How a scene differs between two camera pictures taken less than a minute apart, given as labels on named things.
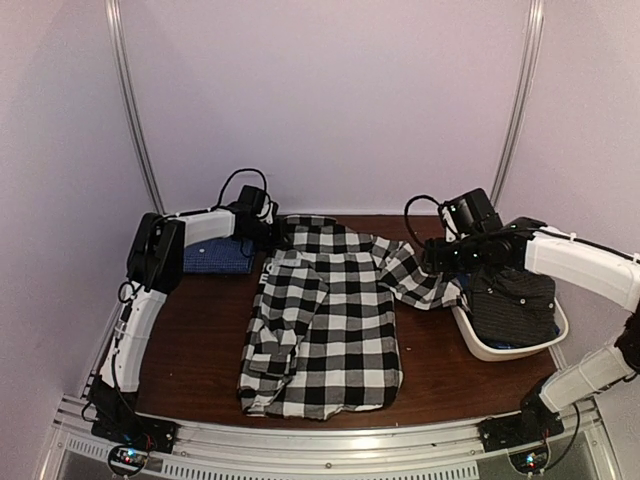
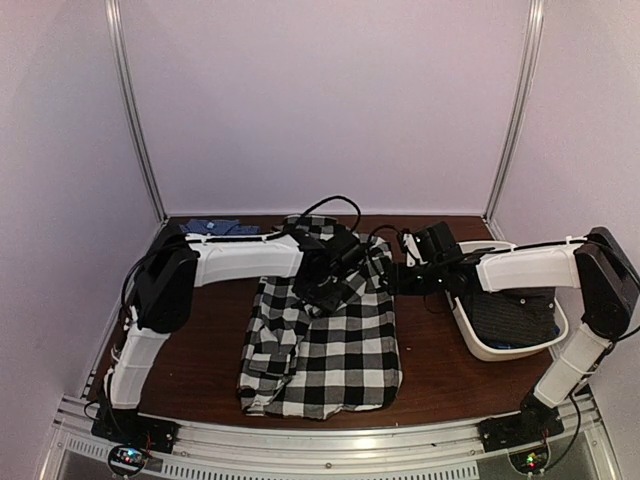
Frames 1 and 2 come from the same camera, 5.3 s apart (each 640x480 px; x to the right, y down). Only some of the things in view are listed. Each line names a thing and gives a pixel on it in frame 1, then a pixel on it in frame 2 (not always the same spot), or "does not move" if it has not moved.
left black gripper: [278, 239] → [331, 303]
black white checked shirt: [324, 336] does not move
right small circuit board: [532, 462] does not move
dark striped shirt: [511, 307] does not move
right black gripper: [436, 260] → [399, 283]
